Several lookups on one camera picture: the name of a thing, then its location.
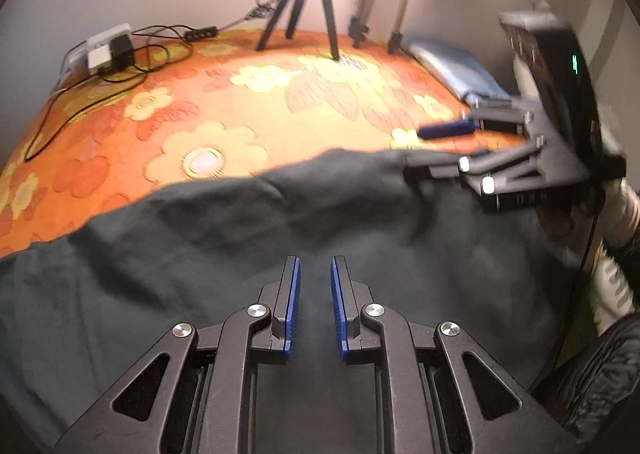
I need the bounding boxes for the black power adapter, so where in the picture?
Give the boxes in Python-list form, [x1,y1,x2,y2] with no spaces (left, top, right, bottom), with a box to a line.
[108,33,134,71]

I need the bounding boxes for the dark green pants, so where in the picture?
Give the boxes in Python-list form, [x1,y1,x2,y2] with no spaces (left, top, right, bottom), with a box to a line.
[1,151,579,453]

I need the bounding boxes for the white power strip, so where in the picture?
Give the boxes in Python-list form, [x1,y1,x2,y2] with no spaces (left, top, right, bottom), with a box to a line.
[61,24,131,74]

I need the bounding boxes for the black cable with inline switch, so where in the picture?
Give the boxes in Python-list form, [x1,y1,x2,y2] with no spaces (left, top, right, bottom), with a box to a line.
[22,0,281,163]

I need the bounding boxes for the right hand white glove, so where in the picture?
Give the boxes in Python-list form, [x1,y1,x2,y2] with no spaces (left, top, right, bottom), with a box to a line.
[598,177,639,249]

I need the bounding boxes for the folded blue jeans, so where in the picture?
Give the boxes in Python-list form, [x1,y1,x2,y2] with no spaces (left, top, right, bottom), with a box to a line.
[402,38,511,107]

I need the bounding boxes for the orange floral bed cover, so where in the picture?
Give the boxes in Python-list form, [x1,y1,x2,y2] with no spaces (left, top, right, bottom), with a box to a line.
[0,28,532,260]

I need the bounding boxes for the green white patterned blanket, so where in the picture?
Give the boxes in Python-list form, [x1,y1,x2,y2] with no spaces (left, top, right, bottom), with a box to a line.
[588,243,638,336]

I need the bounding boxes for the white power adapter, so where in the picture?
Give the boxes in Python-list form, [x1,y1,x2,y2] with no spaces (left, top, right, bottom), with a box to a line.
[87,45,112,74]

